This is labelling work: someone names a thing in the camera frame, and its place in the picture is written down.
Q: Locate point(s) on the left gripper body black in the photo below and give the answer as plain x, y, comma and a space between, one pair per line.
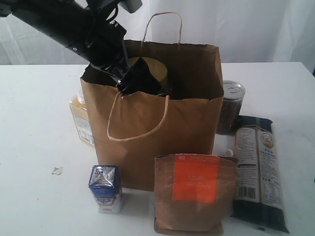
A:
97, 37

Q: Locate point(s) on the clear jar gold lid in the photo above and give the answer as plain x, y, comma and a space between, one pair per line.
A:
157, 69

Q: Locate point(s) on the brown paper shopping bag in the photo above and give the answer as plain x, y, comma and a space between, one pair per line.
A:
129, 131

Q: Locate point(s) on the yellow millet plastic bottle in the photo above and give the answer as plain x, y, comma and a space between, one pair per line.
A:
79, 112

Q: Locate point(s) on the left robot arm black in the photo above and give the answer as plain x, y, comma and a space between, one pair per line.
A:
48, 16

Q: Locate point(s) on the clear can dark grains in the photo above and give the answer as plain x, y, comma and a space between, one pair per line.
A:
234, 93

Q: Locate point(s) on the brown pouch orange label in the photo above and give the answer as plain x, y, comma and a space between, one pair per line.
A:
193, 193

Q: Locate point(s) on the blue white milk carton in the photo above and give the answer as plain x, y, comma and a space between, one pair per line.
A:
105, 185

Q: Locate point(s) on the small clear plastic scrap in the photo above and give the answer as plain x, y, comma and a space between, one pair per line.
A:
57, 171

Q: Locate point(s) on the dark noodle packet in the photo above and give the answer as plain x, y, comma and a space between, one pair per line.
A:
258, 196

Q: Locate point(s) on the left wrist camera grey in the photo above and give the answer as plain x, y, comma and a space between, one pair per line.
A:
131, 6

